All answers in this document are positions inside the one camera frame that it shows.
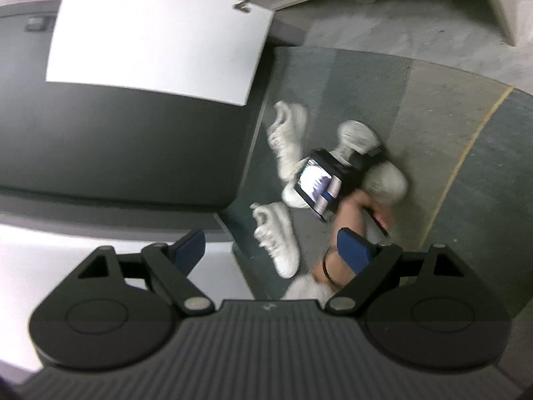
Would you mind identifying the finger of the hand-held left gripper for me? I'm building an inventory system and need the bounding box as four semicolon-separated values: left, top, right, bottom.
358;144;390;171

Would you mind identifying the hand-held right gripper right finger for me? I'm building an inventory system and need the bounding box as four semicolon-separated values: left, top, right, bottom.
325;228;469;314

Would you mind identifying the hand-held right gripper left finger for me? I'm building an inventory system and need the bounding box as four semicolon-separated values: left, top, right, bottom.
67;229;216;314

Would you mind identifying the white chunky leather sneaker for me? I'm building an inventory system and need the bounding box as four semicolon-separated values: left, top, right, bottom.
362;162;409;208
266;100;311;208

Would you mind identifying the white sneaker with wide laces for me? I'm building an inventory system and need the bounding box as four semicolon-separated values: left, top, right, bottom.
336;120;383;163
251;202;301;279

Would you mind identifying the person's left hand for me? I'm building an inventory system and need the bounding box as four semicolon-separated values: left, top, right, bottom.
331;194;394;244

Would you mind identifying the green and grey floor mat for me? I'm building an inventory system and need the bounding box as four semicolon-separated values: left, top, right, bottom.
231;46;533;317

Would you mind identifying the dark entrance door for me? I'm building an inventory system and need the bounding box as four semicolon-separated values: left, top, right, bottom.
0;2;267;209

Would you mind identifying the grey shoe cabinet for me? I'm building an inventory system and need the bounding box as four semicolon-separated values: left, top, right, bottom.
133;0;523;46

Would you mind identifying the white cabinet door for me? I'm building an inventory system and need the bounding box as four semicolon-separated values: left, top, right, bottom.
45;0;275;107

